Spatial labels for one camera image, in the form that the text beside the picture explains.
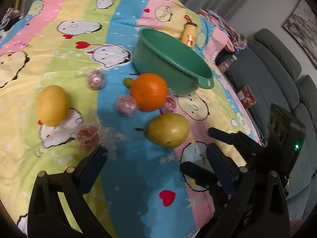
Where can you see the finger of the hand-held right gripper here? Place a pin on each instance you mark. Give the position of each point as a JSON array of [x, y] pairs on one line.
[[195, 173], [223, 135]]

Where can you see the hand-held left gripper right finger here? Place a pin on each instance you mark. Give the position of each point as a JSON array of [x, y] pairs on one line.
[[223, 168]]

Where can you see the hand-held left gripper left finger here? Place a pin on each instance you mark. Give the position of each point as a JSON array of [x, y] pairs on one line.
[[92, 168]]

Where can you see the plastic red fruit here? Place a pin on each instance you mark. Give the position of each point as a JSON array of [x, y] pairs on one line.
[[88, 135], [95, 79], [169, 104], [126, 106]]

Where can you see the yellow-green pear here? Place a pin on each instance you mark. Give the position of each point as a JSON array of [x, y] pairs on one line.
[[168, 130]]

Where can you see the yellow lemon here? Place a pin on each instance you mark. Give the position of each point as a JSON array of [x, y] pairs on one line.
[[53, 105]]

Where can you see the orange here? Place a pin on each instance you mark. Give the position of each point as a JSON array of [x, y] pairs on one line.
[[148, 91]]

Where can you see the small green fruit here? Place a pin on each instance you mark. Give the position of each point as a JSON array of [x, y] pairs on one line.
[[128, 82]]

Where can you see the green plastic bowl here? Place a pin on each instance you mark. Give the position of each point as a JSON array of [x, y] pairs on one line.
[[173, 54]]

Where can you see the red patterned box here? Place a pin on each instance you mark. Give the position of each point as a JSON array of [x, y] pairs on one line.
[[247, 96]]

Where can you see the clear plastic bottle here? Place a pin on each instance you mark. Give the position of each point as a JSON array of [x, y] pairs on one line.
[[226, 64]]

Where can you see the grey sofa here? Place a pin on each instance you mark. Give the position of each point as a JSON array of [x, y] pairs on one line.
[[272, 62]]

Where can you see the pile of folded clothes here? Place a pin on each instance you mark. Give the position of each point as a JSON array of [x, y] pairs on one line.
[[230, 34]]

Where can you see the cream bear print bottle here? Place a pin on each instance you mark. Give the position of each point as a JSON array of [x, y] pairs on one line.
[[189, 33]]

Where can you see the striped cartoon printed blanket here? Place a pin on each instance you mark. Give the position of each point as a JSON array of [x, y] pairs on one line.
[[128, 42]]

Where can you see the framed wall picture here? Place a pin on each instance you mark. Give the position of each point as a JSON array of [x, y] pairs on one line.
[[304, 27]]

